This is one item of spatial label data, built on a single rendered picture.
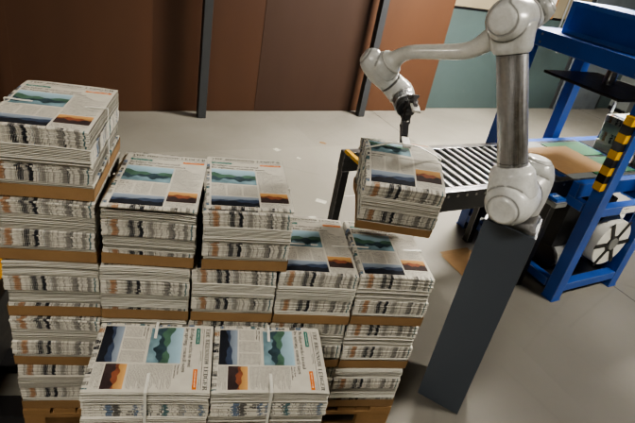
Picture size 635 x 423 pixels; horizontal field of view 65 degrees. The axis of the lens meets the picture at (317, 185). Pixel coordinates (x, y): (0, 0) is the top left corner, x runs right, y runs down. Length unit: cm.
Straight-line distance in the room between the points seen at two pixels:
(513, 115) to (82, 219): 140
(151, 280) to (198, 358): 30
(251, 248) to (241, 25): 373
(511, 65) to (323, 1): 388
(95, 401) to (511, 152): 152
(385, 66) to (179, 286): 113
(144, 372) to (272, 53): 411
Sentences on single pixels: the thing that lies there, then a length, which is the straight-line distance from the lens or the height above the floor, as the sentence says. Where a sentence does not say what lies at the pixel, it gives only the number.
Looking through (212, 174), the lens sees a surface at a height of 107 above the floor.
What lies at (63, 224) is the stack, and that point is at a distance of 169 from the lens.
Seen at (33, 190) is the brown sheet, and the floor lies 109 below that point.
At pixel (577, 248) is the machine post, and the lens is 345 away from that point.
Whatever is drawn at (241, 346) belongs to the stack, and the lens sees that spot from 179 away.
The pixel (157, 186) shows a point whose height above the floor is 107.
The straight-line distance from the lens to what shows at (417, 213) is 182.
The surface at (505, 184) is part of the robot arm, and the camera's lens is 179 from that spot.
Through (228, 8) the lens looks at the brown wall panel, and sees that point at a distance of 510.
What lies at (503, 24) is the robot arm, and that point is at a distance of 169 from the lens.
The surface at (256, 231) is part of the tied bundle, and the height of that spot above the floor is 100.
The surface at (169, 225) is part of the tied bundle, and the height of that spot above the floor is 100.
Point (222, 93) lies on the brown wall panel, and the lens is 531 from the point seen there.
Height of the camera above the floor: 190
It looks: 27 degrees down
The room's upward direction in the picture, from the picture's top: 11 degrees clockwise
